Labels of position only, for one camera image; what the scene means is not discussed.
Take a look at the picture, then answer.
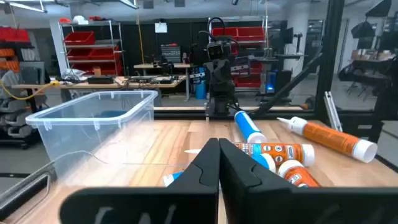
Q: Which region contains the clear deep plastic bin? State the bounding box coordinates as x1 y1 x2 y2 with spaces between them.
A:
25 90 159 175

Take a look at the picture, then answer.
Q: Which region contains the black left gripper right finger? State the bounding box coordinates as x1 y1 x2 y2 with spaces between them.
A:
219 138 398 224

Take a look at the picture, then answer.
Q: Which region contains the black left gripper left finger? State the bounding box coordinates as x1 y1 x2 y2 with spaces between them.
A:
58 138 220 224

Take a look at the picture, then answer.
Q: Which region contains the silver aluminium bracket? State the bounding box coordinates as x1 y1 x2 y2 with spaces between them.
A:
323 91 343 133

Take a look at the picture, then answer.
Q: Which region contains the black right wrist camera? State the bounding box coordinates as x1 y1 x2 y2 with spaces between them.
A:
206 39 233 62

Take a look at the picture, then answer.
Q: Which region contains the yellow cable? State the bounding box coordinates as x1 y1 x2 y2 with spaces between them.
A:
0 80 60 101

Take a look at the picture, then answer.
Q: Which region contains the orange sealant tube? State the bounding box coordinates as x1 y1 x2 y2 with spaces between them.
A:
276 116 379 164
183 142 316 167
277 159 321 189

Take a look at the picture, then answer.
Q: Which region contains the wire shelf with red bins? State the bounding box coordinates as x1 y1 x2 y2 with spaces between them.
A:
58 19 125 77
208 15 269 91

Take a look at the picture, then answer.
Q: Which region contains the wooden workbench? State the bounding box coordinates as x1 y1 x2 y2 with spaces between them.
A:
12 75 188 102

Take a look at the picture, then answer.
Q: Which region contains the blue barrel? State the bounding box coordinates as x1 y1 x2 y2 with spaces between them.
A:
195 80 208 100

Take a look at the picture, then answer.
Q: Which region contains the blue silicone tube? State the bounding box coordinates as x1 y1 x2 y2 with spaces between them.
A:
234 110 268 144

